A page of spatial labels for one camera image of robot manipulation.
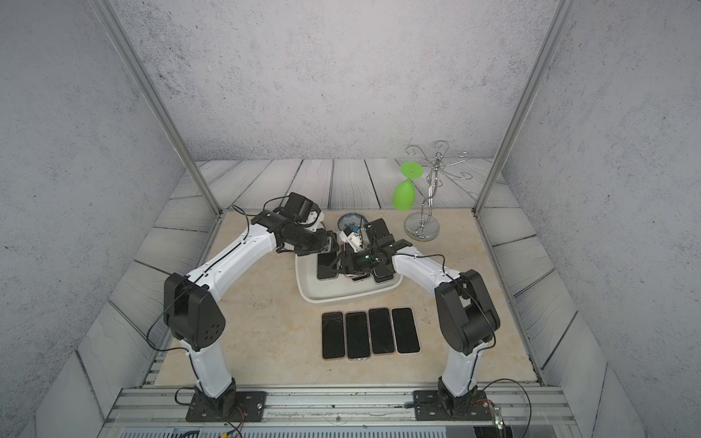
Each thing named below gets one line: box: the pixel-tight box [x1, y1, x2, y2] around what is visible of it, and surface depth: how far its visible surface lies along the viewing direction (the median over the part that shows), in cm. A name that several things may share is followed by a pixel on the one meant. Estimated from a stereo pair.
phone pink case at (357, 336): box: [345, 311, 371, 361], surface depth 87 cm
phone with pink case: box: [368, 307, 395, 356], surface depth 88 cm
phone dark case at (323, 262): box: [316, 251, 338, 280], surface depth 83 cm
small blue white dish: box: [337, 212, 370, 233], surface depth 117 cm
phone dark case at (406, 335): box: [390, 306, 422, 355], surface depth 88 cm
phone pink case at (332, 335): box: [321, 311, 346, 360], surface depth 86 cm
